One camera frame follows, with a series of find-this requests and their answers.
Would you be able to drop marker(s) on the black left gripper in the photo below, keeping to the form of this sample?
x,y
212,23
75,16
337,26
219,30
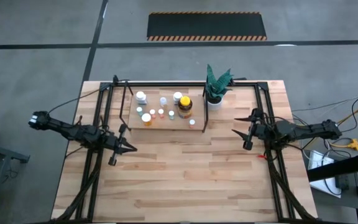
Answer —
x,y
112,142

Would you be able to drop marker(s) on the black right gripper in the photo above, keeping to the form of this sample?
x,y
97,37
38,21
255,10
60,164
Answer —
x,y
272,130

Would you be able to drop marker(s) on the orange vial white cap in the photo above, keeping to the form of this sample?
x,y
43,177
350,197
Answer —
x,y
146,118

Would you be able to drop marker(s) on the small teal vial white cap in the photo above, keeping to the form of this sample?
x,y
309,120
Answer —
x,y
171,113
139,109

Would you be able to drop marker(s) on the small red vial white cap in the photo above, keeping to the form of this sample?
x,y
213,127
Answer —
x,y
161,111
192,122
152,112

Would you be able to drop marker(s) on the white medicine bottle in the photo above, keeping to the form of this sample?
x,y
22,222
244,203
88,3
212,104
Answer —
x,y
177,96
140,96

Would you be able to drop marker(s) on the white bottle brown label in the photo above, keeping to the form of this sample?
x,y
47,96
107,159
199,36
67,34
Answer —
x,y
163,101

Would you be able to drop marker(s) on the large amber bottle yellow cap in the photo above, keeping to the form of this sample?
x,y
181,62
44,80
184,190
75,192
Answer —
x,y
185,104

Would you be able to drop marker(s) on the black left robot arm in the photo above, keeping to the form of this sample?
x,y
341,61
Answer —
x,y
70,132

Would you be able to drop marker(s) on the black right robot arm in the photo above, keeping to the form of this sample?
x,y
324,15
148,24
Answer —
x,y
315,130

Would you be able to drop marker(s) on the wooden shelf with black legs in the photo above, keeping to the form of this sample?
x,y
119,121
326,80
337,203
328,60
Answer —
x,y
166,124

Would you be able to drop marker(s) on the red tape piece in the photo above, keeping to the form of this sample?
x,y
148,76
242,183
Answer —
x,y
261,156

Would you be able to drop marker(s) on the green plant in white pot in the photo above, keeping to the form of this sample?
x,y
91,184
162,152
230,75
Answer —
x,y
216,88

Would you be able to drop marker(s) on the yellow power plug splitter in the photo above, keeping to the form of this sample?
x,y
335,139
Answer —
x,y
353,144

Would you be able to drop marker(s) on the black mat with hazard stripes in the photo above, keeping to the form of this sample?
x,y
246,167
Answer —
x,y
207,26

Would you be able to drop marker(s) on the black power brick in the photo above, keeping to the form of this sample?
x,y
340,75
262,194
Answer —
x,y
342,182

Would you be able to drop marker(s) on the black aluminium table frame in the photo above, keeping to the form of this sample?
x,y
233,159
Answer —
x,y
166,84

